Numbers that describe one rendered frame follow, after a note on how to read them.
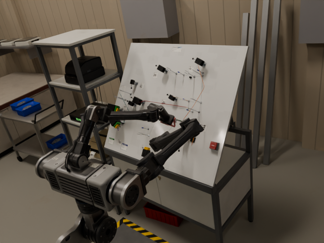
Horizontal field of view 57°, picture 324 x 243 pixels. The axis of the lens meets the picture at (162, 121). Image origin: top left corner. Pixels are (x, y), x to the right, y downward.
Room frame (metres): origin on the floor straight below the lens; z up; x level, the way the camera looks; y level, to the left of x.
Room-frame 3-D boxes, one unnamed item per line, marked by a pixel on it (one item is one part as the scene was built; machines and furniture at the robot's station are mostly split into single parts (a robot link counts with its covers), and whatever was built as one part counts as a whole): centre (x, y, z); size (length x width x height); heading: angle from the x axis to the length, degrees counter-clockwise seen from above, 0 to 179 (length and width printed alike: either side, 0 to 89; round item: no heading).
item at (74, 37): (2.86, 0.67, 0.92); 0.60 x 0.50 x 1.85; 46
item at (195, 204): (1.89, -0.07, 0.60); 0.55 x 0.03 x 0.39; 46
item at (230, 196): (2.30, -0.08, 0.60); 1.17 x 0.58 x 0.40; 46
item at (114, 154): (2.07, 0.14, 0.83); 1.18 x 0.05 x 0.06; 46
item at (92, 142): (2.75, 0.63, 0.76); 0.30 x 0.21 x 0.20; 140
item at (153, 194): (2.27, 0.32, 0.60); 0.55 x 0.02 x 0.39; 46
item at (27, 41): (5.72, 2.15, 1.48); 0.38 x 0.36 x 0.10; 53
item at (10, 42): (6.04, 2.58, 1.47); 0.33 x 0.31 x 0.08; 53
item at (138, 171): (1.10, 0.14, 1.45); 0.09 x 0.08 x 0.12; 53
